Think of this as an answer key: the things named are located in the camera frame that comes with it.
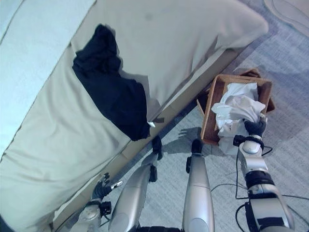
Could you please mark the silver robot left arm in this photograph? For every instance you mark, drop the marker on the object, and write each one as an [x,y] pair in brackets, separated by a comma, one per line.
[90,215]

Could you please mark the white garment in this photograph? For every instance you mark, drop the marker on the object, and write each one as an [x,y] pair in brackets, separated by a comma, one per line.
[237,108]

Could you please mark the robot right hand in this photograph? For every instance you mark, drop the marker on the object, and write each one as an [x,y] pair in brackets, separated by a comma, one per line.
[255,126]

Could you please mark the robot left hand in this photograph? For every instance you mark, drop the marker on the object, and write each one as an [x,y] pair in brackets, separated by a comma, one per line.
[102,187]

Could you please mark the beige sofa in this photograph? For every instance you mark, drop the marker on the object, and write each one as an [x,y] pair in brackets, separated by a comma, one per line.
[101,96]

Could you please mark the silver robot leg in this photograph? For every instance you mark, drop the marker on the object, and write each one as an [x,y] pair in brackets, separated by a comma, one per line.
[135,191]
[199,188]

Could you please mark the brown wicker basket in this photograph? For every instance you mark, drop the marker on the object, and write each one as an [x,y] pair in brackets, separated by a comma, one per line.
[212,113]

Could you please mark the black garment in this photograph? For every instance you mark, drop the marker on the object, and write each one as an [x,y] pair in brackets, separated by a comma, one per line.
[108,87]

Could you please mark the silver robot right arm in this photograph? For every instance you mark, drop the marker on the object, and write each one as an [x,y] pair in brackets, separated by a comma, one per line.
[260,183]

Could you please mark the silver robot right leg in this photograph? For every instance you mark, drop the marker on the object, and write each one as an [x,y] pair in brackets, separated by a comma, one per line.
[199,188]

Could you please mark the silver robot left leg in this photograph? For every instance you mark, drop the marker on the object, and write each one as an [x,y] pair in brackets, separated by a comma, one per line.
[135,191]

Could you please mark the grey floor rug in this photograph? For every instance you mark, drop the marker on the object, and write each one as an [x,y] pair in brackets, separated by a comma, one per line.
[277,60]

